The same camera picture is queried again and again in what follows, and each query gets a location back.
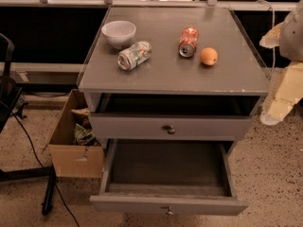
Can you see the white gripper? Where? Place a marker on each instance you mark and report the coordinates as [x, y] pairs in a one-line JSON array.
[[293, 39]]

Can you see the brown snack bag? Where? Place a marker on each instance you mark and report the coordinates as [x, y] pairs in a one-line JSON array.
[[81, 116]]

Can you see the grey wooden drawer cabinet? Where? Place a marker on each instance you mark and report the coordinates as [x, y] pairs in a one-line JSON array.
[[168, 83]]

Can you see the brown cardboard box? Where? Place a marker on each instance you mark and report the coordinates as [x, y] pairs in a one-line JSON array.
[[68, 158]]

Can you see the green chip bag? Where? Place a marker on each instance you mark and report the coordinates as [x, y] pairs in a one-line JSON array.
[[82, 136]]

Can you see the black stand base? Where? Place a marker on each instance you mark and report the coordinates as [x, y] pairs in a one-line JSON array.
[[32, 173]]

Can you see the orange soda can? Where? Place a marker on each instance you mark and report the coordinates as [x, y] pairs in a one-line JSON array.
[[188, 42]]

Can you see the crushed silver green can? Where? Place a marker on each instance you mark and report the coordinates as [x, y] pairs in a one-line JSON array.
[[136, 54]]

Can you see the orange fruit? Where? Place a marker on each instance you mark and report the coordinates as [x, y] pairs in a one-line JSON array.
[[208, 56]]

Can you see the white ceramic bowl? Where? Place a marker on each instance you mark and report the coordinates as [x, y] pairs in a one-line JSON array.
[[119, 34]]

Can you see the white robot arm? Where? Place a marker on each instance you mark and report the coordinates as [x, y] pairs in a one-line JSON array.
[[291, 41]]

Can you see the grey drawer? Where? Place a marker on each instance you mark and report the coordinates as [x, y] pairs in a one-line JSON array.
[[169, 127], [167, 177]]

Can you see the grey top drawer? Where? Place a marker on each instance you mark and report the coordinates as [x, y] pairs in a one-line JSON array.
[[169, 127]]

